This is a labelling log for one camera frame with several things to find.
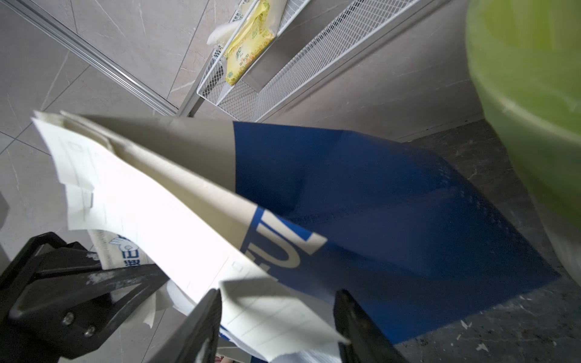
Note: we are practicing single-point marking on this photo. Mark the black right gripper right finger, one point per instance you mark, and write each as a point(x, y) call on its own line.
point(367, 344)

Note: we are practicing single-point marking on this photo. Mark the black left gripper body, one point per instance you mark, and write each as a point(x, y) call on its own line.
point(43, 256)

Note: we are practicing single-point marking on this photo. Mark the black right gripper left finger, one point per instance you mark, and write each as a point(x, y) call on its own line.
point(197, 338)

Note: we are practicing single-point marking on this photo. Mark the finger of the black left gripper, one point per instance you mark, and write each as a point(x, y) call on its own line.
point(91, 299)

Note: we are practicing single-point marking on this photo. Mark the receipt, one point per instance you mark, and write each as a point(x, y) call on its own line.
point(190, 195)

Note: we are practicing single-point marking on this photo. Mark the blue white paper bag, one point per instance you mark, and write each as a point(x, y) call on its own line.
point(413, 241)

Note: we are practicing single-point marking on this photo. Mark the white trash bin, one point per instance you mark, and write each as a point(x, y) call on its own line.
point(564, 237)

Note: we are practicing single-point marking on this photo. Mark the yellow wet wipes pack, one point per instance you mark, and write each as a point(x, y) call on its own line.
point(256, 33)

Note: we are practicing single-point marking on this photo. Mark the green trash bag liner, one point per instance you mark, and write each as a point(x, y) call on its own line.
point(524, 60)

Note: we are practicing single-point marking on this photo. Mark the white wire mesh basket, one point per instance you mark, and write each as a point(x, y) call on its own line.
point(307, 45)

